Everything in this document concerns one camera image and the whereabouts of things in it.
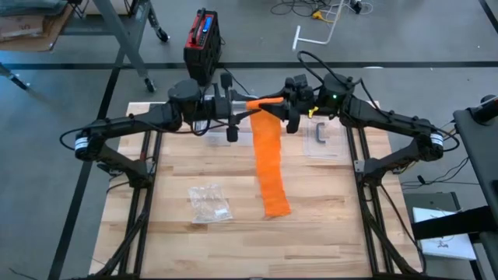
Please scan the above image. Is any grey cart leg with caster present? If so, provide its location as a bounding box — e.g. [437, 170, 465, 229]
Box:
[0, 61, 31, 91]

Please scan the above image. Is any brown cardboard box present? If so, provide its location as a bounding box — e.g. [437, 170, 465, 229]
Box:
[0, 4, 75, 54]

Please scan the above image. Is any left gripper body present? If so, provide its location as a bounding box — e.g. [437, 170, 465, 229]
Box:
[201, 72, 240, 143]

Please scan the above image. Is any clear plastic container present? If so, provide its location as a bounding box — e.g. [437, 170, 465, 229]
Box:
[194, 116, 256, 148]

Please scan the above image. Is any black aluminium table frame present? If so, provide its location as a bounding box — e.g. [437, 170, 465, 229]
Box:
[91, 100, 426, 280]

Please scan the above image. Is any white T-shaped pipe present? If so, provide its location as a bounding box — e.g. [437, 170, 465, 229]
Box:
[292, 0, 347, 52]

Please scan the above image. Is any clear plastic bag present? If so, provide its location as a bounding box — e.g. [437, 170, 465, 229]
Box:
[188, 183, 233, 224]

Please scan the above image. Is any black case cable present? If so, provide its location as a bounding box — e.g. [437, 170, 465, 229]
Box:
[222, 65, 254, 98]

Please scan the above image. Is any clear lid with black handle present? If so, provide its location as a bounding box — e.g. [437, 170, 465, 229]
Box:
[303, 115, 350, 161]

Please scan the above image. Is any red and black case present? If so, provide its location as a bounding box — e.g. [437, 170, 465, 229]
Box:
[183, 7, 223, 87]

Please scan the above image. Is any orange elastic bandage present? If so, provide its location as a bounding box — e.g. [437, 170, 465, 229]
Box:
[245, 96, 292, 218]

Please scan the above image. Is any grey metal cart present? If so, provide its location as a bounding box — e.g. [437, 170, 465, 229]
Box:
[60, 0, 171, 94]

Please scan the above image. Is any white paper sheet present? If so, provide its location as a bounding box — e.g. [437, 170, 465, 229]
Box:
[412, 207, 478, 261]

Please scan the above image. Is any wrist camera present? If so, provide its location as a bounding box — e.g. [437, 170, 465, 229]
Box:
[293, 73, 314, 93]
[209, 96, 233, 120]

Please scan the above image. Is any black equipment stand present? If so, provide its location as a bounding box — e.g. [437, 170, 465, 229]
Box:
[453, 94, 498, 280]

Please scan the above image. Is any black floor cable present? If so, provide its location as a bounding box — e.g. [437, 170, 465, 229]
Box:
[400, 155, 482, 190]

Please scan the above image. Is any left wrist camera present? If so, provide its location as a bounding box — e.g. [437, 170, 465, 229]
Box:
[209, 96, 233, 120]

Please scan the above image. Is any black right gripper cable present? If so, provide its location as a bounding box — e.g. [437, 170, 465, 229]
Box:
[297, 50, 365, 102]

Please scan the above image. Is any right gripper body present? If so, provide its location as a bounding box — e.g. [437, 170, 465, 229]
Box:
[283, 72, 317, 135]

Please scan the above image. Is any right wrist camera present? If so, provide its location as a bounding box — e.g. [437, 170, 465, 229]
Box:
[293, 73, 314, 93]

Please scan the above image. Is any floor cable tangle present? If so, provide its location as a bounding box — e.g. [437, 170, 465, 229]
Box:
[270, 0, 374, 19]

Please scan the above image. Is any grey foam sheet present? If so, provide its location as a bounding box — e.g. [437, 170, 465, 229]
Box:
[0, 0, 70, 17]

